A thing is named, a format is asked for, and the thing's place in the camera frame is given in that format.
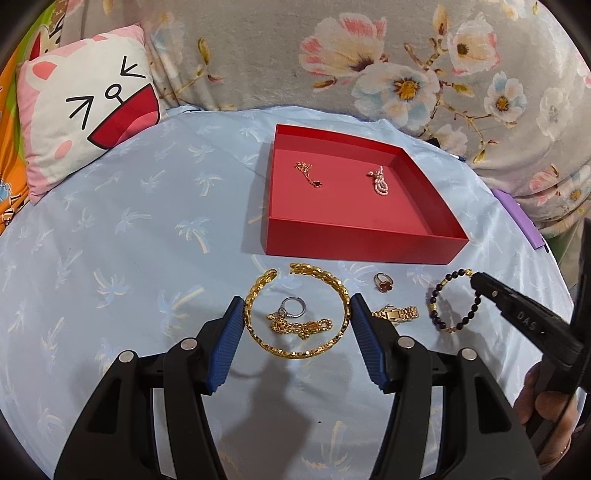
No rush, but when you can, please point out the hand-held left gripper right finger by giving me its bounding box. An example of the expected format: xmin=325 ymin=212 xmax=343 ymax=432
xmin=349 ymin=293 xmax=541 ymax=480

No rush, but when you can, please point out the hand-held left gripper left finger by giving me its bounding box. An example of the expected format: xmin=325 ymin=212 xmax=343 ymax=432
xmin=53 ymin=296 xmax=245 ymax=480

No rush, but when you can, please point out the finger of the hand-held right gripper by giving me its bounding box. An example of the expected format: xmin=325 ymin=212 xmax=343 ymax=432
xmin=470 ymin=271 xmax=585 ymax=370

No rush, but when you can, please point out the dark bead bracelet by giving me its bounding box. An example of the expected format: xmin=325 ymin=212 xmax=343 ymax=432
xmin=427 ymin=268 xmax=483 ymax=332

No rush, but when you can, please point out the red cardboard box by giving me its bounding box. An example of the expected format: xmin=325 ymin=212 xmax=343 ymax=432
xmin=262 ymin=123 xmax=470 ymax=265

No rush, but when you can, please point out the person's right hand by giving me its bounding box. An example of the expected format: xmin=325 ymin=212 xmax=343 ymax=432
xmin=514 ymin=364 xmax=579 ymax=476

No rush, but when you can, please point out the gold wristwatch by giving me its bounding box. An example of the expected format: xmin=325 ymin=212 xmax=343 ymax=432
xmin=372 ymin=305 xmax=420 ymax=326

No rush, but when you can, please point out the gold open bangle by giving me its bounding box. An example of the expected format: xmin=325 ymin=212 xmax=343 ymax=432
xmin=243 ymin=262 xmax=352 ymax=360

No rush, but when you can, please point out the purple flat object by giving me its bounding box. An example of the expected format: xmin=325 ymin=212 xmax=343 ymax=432
xmin=491 ymin=186 xmax=549 ymax=253

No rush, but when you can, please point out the light blue palm-print sheet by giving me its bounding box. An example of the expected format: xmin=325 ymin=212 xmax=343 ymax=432
xmin=0 ymin=105 xmax=573 ymax=480

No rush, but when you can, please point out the cartoon cat pillow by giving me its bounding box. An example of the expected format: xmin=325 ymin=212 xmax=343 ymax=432
xmin=16 ymin=23 xmax=162 ymax=206

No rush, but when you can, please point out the grey floral blanket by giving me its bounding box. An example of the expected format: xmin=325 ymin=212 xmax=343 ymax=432
xmin=46 ymin=0 xmax=591 ymax=241

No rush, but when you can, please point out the orange printed cloth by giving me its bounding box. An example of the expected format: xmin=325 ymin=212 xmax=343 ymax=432
xmin=0 ymin=0 xmax=86 ymax=232

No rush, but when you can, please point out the silver ring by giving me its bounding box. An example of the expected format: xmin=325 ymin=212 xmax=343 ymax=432
xmin=280 ymin=296 xmax=306 ymax=319

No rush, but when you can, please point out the gold chain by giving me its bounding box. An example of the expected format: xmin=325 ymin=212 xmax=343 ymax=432
xmin=267 ymin=310 xmax=334 ymax=341

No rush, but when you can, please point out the pink pearl bracelet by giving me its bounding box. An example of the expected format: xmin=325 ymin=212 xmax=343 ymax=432
xmin=367 ymin=165 xmax=391 ymax=197

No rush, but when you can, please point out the gold necklace with red pendant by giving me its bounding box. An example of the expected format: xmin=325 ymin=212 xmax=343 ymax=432
xmin=294 ymin=161 xmax=325 ymax=188

